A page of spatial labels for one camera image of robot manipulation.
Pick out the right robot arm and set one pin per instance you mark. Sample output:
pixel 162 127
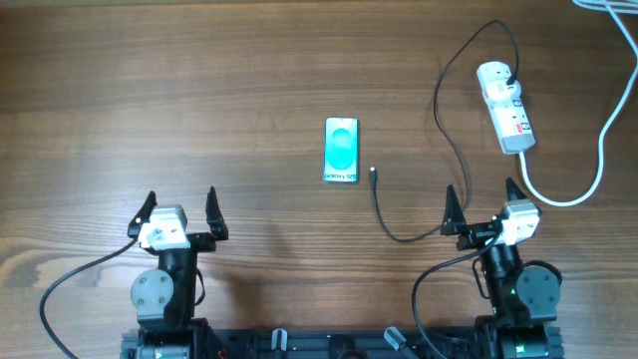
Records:
pixel 523 295

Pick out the white charger plug adapter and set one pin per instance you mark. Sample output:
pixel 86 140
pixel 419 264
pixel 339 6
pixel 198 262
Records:
pixel 500 92

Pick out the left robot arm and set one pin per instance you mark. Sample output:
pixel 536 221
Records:
pixel 165 297

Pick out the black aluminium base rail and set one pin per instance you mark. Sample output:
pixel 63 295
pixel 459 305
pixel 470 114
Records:
pixel 451 342

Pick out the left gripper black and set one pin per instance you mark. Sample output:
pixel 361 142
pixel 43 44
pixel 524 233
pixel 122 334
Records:
pixel 204 242

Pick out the Galaxy S25 smartphone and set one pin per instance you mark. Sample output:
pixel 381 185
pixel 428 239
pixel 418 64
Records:
pixel 341 150

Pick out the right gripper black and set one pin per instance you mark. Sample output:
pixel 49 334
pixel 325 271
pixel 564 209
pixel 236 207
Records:
pixel 475 233

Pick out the white power strip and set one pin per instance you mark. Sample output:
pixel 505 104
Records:
pixel 510 120

